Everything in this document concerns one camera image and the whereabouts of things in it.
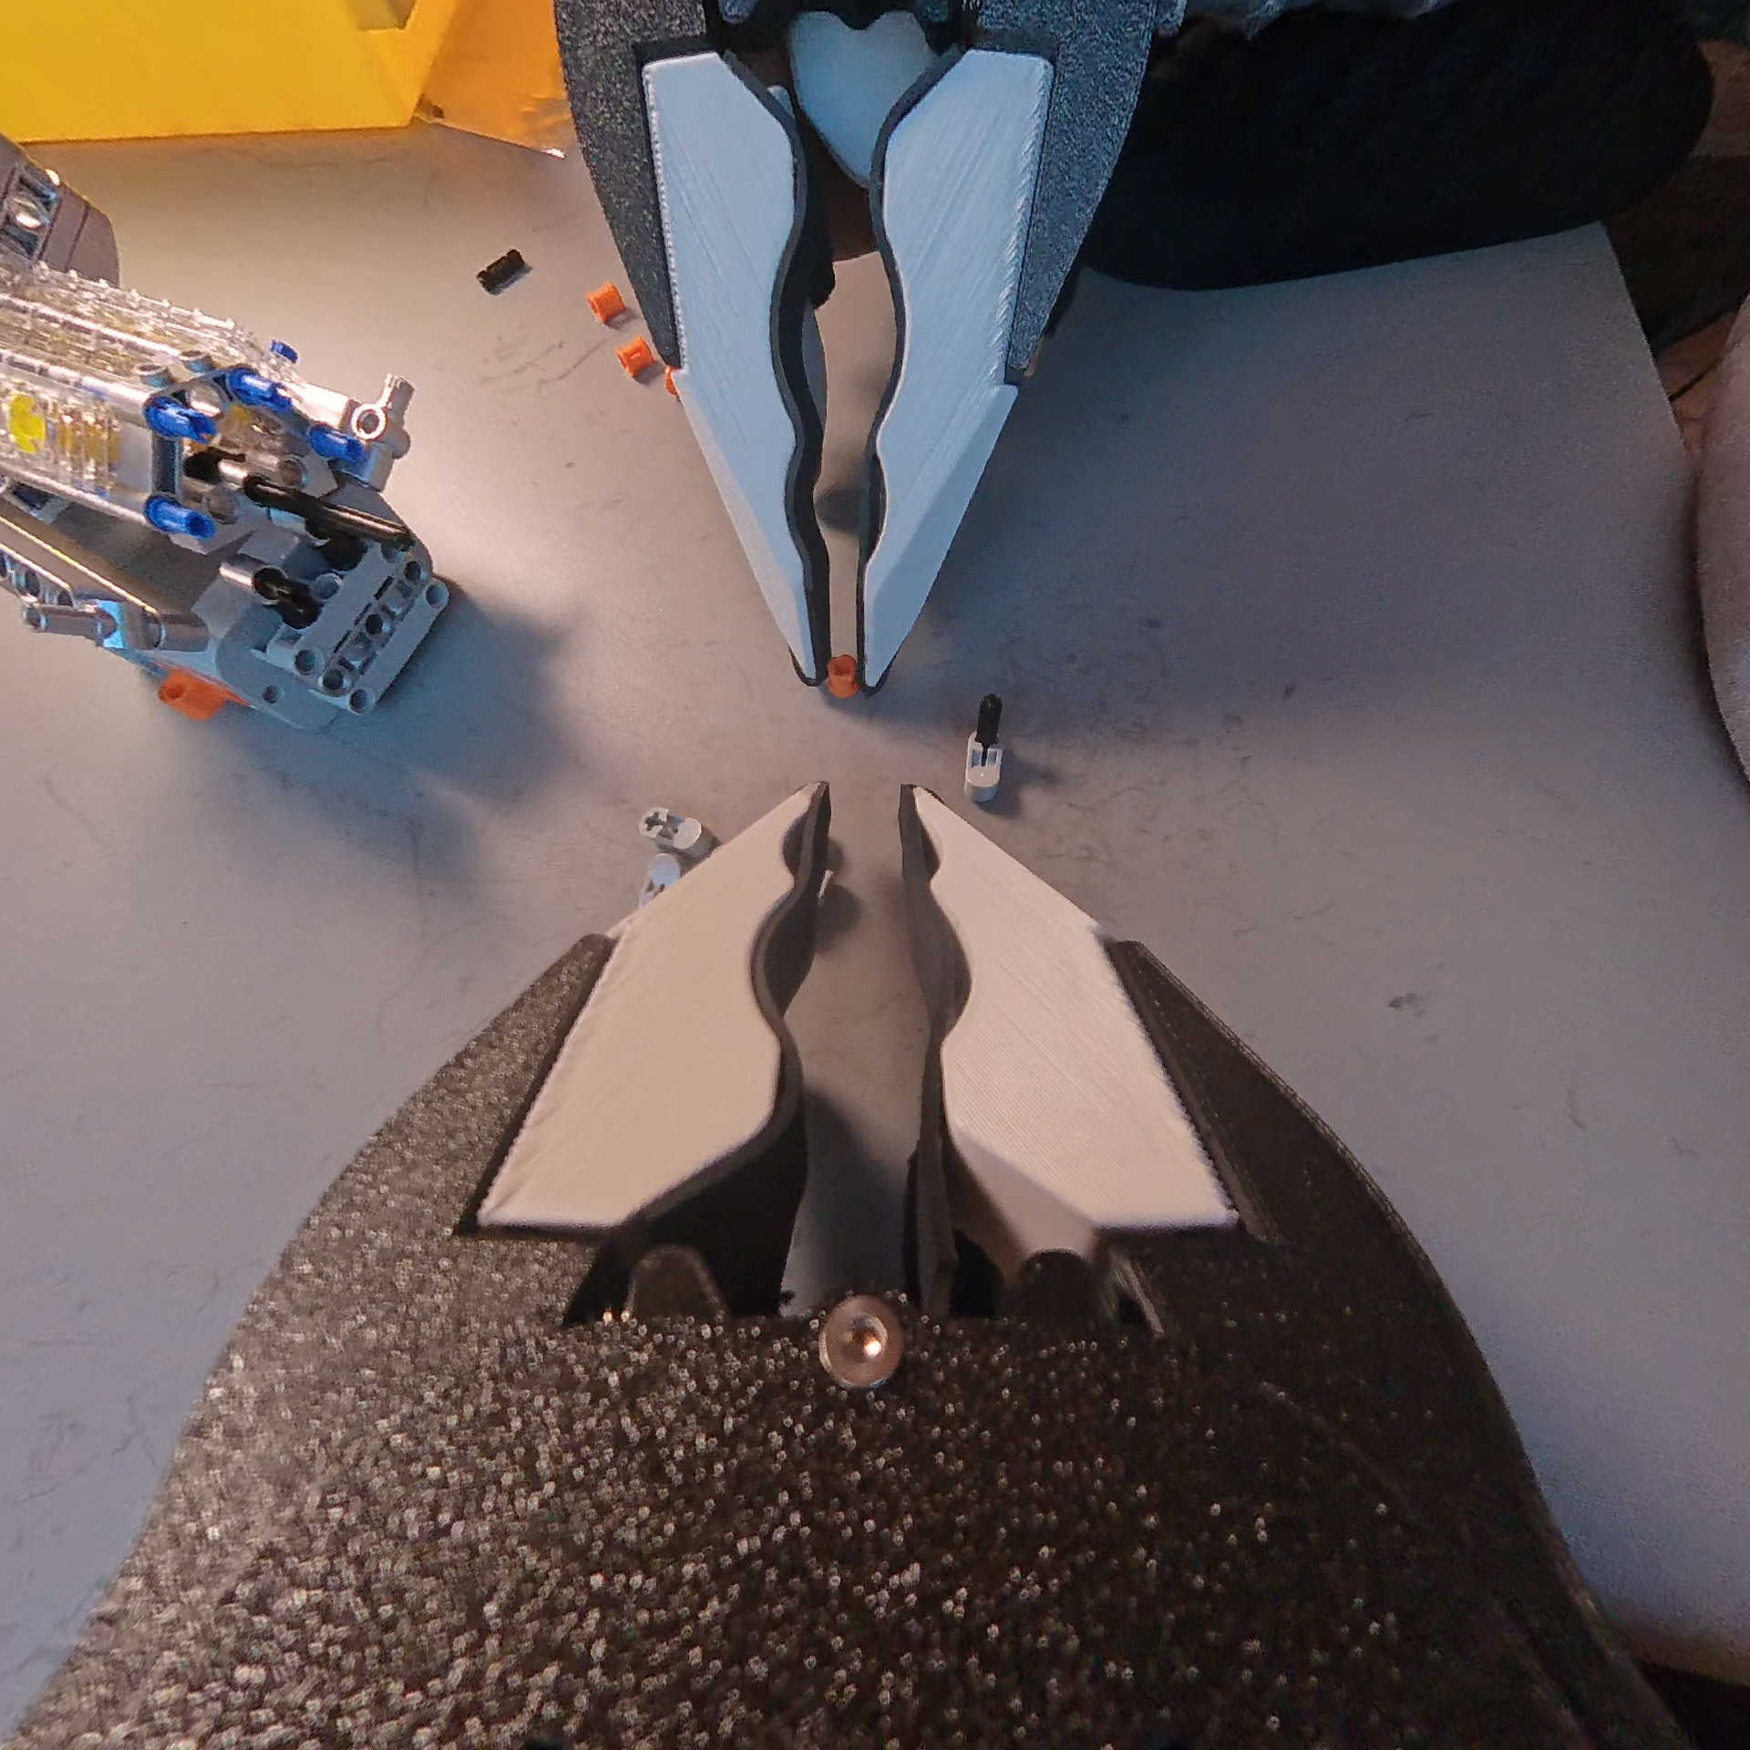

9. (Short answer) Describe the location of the pile of grey connectors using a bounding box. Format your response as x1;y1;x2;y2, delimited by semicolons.
633;806;719;907

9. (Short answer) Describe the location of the grey desk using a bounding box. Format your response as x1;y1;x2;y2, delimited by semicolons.
0;130;1750;1725

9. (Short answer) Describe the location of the brick engine model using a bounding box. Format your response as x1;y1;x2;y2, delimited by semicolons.
0;137;453;733

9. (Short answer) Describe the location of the yellow plastic bin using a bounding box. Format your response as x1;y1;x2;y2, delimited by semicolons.
0;0;460;146

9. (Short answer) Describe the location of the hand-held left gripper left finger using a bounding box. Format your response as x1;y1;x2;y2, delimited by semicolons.
474;781;835;1243

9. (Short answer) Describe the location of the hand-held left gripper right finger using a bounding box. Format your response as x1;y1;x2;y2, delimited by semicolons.
896;785;1241;1279

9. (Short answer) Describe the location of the dark cloth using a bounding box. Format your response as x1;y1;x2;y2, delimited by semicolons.
1079;0;1716;291

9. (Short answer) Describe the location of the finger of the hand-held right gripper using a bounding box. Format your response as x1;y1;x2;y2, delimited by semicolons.
640;51;840;685
857;48;1058;685

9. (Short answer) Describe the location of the cluster of orange bushes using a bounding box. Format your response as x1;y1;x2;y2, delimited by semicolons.
586;279;683;401

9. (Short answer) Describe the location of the clear plastic bag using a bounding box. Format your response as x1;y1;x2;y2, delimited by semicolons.
410;0;578;158

